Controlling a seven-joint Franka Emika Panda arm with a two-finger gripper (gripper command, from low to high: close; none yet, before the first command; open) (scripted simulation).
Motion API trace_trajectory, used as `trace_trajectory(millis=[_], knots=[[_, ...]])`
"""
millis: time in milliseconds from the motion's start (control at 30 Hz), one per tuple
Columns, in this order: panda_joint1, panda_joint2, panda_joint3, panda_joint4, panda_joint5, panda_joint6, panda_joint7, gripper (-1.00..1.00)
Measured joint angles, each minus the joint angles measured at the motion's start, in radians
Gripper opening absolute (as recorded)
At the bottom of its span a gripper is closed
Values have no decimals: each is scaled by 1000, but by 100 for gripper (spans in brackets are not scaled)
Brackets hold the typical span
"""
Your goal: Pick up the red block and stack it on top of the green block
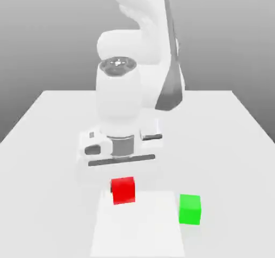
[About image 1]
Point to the small red cube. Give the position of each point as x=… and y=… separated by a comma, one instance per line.
x=123, y=191

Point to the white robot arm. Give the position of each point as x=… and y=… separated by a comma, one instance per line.
x=117, y=99

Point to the small green cube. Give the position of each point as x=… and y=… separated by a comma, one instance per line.
x=190, y=209

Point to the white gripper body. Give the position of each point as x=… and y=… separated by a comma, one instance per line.
x=121, y=160

